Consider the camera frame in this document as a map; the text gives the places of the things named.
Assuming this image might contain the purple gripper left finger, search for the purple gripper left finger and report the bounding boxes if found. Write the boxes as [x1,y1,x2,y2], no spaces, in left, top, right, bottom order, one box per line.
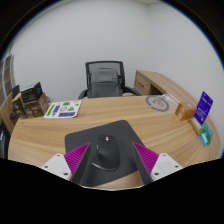
[40,142,92,185]

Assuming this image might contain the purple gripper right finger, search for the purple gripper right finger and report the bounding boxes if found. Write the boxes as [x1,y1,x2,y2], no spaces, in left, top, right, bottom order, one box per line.
[132,142,184,184]

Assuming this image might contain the black computer mouse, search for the black computer mouse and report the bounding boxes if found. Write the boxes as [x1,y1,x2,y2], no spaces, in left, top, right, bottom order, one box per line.
[92,135,120,171]

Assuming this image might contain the dark grey mouse pad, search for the dark grey mouse pad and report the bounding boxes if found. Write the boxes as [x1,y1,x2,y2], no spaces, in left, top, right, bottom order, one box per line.
[65,120,142,187]

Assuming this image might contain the white green leaflet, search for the white green leaflet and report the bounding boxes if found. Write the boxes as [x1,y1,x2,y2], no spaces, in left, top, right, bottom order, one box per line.
[44,100,82,119]

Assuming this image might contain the round grey coaster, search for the round grey coaster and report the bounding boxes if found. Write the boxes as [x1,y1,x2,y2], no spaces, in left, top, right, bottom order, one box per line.
[145,95,169,112]

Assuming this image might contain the small tan box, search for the small tan box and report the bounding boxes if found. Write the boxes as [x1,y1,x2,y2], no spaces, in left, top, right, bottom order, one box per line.
[189,118,202,135]

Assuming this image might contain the orange cardboard box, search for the orange cardboard box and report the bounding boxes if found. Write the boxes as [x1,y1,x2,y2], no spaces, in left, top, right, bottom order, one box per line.
[175,102,196,121]

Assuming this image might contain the small blue box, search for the small blue box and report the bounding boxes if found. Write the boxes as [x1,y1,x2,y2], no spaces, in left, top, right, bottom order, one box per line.
[200,133,208,146]

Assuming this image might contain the dark brown cardboard boxes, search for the dark brown cardboard boxes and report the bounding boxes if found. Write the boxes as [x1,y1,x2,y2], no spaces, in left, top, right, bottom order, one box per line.
[11,82,49,118]

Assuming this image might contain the black side chair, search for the black side chair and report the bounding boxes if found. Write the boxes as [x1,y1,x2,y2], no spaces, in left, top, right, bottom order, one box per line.
[0,119,11,159]

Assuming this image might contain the wooden side cabinet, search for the wooden side cabinet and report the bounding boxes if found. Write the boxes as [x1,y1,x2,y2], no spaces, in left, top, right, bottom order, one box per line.
[134,70,197,104]

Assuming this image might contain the black mesh office chair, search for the black mesh office chair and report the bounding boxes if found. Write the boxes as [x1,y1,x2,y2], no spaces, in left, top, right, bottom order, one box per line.
[79,60,140,99]

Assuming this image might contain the wooden bookshelf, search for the wooden bookshelf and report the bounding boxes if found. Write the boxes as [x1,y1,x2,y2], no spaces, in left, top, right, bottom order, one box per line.
[0,55,15,132]

